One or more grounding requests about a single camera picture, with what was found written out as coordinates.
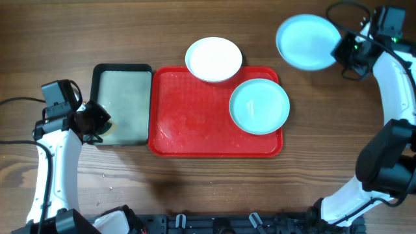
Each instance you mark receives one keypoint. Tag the black water tray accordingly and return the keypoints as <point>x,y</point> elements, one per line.
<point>124,91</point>

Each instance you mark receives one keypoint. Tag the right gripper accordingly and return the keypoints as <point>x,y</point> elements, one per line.
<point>338,51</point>

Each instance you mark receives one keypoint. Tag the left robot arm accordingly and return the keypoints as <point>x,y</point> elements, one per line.
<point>66,124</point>

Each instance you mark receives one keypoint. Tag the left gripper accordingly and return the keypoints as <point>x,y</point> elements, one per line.
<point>103,117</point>

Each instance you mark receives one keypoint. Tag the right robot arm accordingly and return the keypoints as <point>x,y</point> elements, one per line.
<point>383,174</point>

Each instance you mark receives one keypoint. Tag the light blue front plate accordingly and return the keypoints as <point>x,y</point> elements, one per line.
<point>306,42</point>

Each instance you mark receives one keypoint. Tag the light blue right plate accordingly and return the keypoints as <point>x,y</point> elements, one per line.
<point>259,106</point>

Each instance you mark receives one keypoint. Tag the white round plate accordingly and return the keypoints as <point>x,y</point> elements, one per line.
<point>213,59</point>

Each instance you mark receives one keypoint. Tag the light blue plate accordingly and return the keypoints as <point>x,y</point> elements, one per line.
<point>259,106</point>
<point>306,42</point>

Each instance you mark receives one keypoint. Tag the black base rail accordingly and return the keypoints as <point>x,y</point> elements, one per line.
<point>281,223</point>

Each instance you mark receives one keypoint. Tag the green yellow sponge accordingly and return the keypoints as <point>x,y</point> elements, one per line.
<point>110,128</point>

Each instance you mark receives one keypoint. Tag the red plastic tray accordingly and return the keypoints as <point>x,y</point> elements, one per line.
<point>190,117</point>

